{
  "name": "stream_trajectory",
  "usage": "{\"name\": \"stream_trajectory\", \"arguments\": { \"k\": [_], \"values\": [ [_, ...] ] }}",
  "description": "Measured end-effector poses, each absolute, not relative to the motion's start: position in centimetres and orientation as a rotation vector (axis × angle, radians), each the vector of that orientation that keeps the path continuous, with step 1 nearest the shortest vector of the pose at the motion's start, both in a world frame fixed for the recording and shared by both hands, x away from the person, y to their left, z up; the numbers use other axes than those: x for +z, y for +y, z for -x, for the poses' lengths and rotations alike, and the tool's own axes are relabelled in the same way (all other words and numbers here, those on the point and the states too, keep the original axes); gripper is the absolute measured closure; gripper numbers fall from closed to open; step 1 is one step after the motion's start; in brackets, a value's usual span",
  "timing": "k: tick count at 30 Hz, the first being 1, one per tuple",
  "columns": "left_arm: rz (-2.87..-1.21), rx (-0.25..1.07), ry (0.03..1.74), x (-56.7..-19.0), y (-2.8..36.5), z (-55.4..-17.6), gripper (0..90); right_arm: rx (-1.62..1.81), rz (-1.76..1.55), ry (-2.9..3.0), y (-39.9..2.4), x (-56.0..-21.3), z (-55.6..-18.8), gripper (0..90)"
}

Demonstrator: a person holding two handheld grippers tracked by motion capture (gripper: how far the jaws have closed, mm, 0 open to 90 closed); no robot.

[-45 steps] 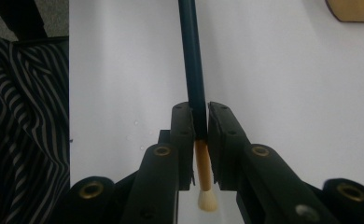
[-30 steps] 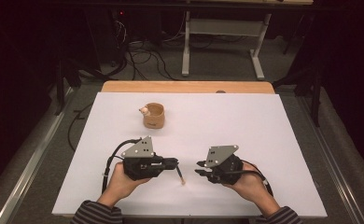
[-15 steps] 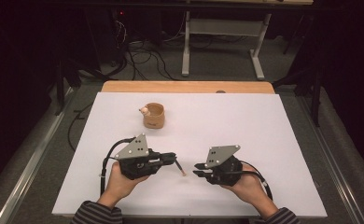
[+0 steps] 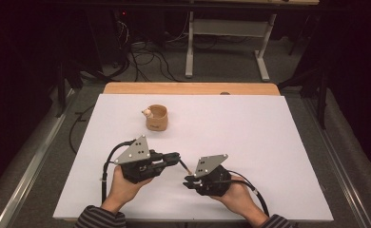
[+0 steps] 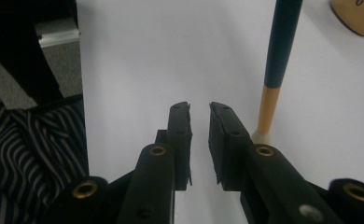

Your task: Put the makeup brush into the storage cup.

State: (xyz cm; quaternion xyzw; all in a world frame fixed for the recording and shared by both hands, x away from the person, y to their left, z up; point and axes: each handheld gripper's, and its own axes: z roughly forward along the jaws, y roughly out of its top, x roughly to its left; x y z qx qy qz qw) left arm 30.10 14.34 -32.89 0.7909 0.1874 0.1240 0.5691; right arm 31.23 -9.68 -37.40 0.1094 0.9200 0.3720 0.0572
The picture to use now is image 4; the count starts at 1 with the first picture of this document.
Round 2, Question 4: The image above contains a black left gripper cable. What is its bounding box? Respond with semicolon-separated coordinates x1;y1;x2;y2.
101;139;138;205

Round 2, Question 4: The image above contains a person's left hand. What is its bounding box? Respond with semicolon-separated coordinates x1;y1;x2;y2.
100;164;154;214

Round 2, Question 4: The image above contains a tan cup with animal figure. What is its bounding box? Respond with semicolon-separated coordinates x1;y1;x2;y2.
141;104;169;132

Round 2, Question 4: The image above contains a person's right hand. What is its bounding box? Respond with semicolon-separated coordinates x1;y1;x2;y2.
209;175;269;220

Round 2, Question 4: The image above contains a tangle of floor cables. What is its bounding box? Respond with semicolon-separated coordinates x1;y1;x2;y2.
115;18;183;84

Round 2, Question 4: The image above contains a wooden table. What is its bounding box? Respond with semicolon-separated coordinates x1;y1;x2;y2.
103;82;282;96

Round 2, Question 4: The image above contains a black stand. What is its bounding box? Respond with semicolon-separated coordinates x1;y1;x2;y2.
54;60;84;119
278;15;331;129

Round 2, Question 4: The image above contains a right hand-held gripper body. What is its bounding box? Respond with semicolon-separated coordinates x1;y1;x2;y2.
186;154;233;197

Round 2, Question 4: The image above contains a white board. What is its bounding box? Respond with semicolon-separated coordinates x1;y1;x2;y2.
52;93;334;222

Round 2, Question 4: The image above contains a metal floor rail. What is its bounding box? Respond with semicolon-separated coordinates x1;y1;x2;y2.
0;88;80;228
301;94;371;228

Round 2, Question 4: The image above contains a black brush with tan end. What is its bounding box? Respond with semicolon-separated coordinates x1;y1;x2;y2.
178;159;193;176

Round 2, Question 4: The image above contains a white desk frame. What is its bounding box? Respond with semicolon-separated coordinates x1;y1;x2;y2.
185;10;278;83

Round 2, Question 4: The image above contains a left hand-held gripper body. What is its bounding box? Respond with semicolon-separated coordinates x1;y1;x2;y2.
113;134;168;184

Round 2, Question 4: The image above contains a black floor cable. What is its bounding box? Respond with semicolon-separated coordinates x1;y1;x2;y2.
68;104;96;155

